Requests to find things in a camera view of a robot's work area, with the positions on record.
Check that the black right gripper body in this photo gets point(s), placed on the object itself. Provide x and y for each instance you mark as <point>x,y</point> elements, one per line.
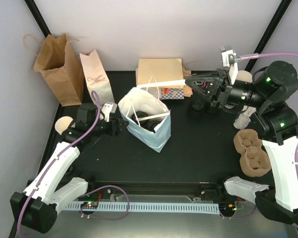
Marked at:
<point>223,92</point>

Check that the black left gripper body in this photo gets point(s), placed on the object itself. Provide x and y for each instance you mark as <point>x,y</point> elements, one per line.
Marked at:
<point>113,131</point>

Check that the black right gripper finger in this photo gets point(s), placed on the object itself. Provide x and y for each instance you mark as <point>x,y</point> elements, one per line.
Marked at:
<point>204,88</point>
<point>206,78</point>

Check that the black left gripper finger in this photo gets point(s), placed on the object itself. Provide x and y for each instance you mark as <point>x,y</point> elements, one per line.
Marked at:
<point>121,122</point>
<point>121,127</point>

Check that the light blue paper bag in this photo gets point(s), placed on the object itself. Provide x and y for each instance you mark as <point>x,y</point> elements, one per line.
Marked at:
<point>149,119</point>

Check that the single black cup lid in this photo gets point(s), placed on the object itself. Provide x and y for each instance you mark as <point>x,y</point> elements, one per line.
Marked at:
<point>152,124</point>

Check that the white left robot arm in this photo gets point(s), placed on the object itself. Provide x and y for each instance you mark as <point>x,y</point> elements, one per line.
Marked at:
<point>38,206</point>

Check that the paper cup near left arm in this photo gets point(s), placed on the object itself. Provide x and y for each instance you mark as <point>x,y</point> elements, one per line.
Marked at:
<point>62,124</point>

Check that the right stack black lids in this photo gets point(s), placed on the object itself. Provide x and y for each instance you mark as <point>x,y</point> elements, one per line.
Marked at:
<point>212,110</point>

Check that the stack of white paper cups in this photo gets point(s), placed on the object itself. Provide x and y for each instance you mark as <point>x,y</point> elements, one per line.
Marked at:
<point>243,75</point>

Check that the bundle of white straws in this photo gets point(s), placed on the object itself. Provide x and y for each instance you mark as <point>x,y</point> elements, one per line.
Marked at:
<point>244,117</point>

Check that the pink cream paper bag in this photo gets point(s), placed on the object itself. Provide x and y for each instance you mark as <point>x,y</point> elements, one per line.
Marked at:
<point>96,78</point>

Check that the flat tan paper bag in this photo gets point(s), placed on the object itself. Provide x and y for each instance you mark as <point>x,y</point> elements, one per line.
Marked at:
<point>161,69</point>

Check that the small lit circuit board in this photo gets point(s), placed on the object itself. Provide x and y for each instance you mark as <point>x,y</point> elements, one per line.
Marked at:
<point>89,205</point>

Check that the brown kraft paper bag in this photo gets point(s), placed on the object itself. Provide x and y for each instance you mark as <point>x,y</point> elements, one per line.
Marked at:
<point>60,67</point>

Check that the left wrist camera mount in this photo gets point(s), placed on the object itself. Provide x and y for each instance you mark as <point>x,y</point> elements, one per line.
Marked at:
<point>106,111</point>

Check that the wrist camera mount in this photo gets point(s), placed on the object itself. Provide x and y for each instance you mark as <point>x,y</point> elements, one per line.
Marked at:
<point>229,60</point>
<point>106,111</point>

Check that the flat bags with coloured handles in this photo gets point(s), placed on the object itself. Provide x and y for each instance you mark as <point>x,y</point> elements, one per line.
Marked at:
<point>188,92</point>

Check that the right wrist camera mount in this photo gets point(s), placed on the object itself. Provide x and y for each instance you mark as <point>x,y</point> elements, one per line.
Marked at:
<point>229,60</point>

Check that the black right frame post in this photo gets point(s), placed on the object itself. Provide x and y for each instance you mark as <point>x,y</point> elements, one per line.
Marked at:
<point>274,22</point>

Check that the black frame post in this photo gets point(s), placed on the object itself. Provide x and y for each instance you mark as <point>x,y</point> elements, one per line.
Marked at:
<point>274,22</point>
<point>32,6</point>

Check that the light blue slotted cable duct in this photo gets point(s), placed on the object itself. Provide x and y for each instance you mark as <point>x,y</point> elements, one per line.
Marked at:
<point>154,207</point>

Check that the black left frame post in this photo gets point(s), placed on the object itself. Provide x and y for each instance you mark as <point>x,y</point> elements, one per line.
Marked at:
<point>32,6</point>

